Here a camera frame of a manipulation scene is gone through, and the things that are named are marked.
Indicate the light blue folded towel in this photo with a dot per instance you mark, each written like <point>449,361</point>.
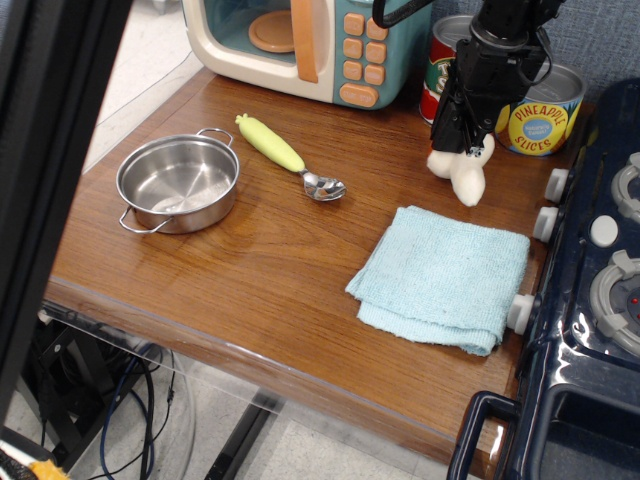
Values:
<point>435,280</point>

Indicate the white stove knob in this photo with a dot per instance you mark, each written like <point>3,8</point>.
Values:
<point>545,223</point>
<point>519,313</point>
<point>556,185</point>

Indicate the stainless steel pot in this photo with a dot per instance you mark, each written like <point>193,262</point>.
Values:
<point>179,184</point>

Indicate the dark blue toy stove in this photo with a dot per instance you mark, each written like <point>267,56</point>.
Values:
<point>576,411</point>

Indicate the tomato sauce can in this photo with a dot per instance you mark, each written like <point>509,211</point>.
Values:
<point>446,33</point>

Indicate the pineapple slices can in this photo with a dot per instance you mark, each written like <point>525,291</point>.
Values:
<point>541,123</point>

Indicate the white brown plush mushroom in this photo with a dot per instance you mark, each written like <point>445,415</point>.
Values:
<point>465,172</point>

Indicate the green handled metal spoon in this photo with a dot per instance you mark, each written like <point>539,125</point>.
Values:
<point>276,149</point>

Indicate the white stove knob bottom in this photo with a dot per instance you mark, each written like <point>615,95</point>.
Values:
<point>519,313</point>

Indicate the white stove knob middle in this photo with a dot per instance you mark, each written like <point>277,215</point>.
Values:
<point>545,223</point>

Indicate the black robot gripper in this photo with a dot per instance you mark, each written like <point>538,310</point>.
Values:
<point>488,73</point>

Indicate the white stove knob top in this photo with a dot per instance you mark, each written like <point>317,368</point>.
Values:
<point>556,185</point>

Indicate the toy microwave teal cream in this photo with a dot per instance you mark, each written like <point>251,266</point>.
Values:
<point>329,51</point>

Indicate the yellow object bottom left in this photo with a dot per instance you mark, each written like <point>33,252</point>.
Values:
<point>47,470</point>

